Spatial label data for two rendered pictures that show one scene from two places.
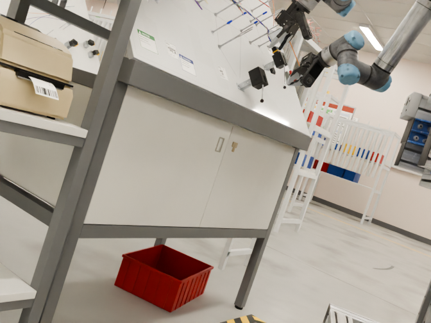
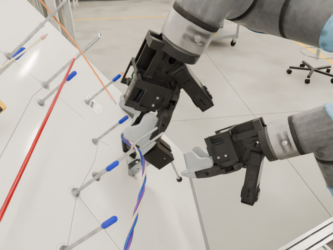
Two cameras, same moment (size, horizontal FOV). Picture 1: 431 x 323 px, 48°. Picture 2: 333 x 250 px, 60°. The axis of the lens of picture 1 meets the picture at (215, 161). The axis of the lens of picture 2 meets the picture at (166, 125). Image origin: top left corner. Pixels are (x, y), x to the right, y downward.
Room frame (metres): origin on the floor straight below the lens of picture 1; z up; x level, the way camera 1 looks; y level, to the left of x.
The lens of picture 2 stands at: (1.68, 0.16, 1.49)
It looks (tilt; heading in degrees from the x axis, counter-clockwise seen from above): 33 degrees down; 320
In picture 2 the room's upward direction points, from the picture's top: straight up
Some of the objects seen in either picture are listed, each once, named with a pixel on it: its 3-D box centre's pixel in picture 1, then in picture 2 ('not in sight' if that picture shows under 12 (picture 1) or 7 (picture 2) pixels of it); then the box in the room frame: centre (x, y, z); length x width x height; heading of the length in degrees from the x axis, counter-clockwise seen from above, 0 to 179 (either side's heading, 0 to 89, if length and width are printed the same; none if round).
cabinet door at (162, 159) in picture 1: (167, 166); not in sight; (1.54, 0.14, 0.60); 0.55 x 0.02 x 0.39; 146
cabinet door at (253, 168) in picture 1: (251, 182); not in sight; (1.99, -0.17, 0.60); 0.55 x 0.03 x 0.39; 146
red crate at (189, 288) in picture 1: (166, 275); not in sight; (2.15, 0.05, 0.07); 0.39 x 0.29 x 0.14; 161
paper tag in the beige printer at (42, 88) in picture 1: (43, 88); not in sight; (1.07, 0.41, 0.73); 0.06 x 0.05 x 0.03; 149
